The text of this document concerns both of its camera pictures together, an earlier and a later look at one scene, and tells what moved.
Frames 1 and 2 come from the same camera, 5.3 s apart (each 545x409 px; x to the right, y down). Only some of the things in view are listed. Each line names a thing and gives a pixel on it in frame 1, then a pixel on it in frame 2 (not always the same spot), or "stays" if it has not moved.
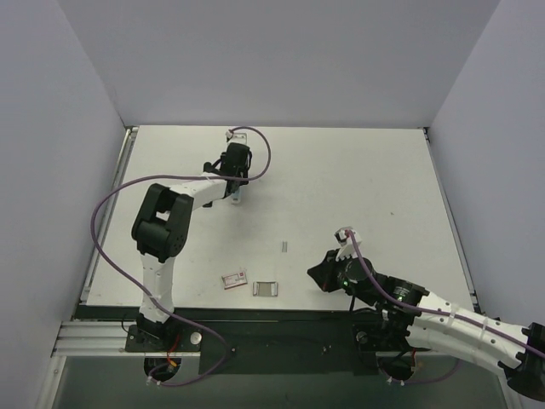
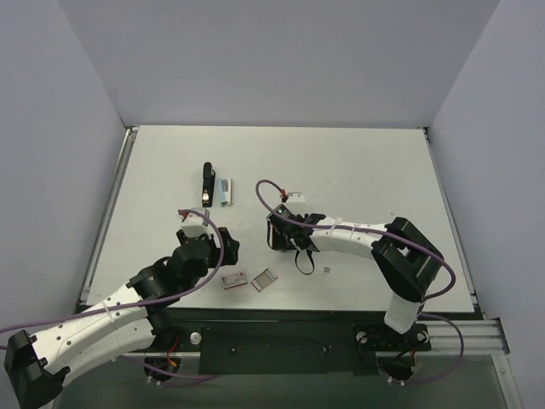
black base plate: [272, 341] stays
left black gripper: [236, 183] → [227, 251]
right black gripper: [330, 273] → [274, 235]
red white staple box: [235, 279] stays
